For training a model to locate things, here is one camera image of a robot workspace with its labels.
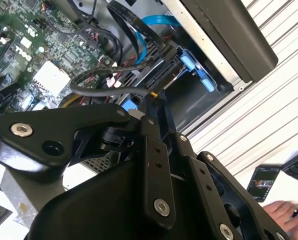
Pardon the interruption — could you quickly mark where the black SATA wire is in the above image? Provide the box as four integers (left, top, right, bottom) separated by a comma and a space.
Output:
106, 0, 177, 63

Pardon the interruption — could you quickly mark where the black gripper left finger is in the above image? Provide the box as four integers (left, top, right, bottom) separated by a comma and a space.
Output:
0, 95, 178, 229

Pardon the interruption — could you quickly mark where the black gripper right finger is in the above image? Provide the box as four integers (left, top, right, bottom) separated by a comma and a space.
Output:
160, 91, 290, 240

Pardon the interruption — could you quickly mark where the grey sleeved disk power wire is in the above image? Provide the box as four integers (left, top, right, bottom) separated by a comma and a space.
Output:
69, 55, 167, 118

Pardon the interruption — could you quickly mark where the person's bare hand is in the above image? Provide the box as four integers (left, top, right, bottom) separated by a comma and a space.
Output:
263, 200, 298, 235

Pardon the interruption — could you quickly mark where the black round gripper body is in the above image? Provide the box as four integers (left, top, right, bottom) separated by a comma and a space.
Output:
27, 161, 220, 240

